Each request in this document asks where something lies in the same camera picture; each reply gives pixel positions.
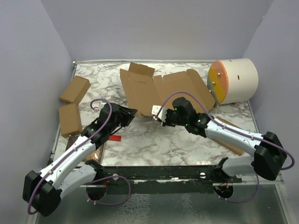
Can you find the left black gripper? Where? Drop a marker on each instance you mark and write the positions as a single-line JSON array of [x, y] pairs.
[[128, 114]]

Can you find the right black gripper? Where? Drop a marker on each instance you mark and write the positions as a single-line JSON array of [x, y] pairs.
[[167, 122]]

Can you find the cardboard box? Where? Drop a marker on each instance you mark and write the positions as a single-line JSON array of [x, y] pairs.
[[70, 120], [75, 91], [143, 89], [228, 143]]

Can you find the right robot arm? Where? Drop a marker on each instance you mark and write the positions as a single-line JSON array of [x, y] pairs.
[[265, 156]]

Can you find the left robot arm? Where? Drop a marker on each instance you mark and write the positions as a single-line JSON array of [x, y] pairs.
[[45, 189]]

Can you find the red flat block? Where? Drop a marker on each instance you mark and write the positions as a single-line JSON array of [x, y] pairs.
[[115, 138]]

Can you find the white cylinder container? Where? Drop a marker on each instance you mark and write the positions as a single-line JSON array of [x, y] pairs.
[[232, 80]]

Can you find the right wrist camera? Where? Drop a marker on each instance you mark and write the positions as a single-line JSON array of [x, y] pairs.
[[159, 113]]

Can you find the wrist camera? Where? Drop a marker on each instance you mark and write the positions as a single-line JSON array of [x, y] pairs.
[[98, 107], [159, 113]]

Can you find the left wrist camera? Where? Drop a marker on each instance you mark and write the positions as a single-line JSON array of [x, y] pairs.
[[98, 107]]

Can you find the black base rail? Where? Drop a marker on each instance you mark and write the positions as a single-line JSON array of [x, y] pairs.
[[162, 179]]

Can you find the aluminium frame profile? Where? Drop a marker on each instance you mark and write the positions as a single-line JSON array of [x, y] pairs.
[[252, 180]]

